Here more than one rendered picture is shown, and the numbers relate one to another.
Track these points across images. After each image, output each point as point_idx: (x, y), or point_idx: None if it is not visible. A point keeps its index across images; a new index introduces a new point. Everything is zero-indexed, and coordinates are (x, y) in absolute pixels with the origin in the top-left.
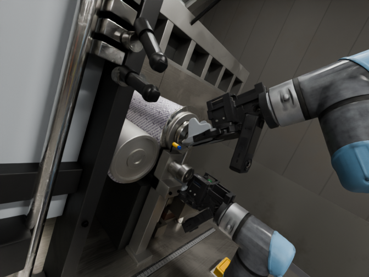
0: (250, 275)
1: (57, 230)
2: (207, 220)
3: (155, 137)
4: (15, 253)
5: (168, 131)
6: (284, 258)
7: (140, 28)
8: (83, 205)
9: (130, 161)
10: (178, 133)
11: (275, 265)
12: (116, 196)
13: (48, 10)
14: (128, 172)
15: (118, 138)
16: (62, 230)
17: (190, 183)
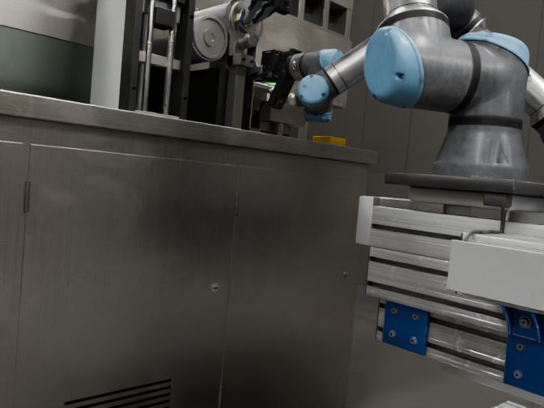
0: None
1: (178, 34)
2: (283, 79)
3: None
4: (171, 15)
5: (230, 16)
6: (328, 53)
7: None
8: (189, 5)
9: (206, 37)
10: (239, 16)
11: (324, 61)
12: (202, 95)
13: None
14: (206, 48)
15: (194, 20)
16: (181, 28)
17: (263, 60)
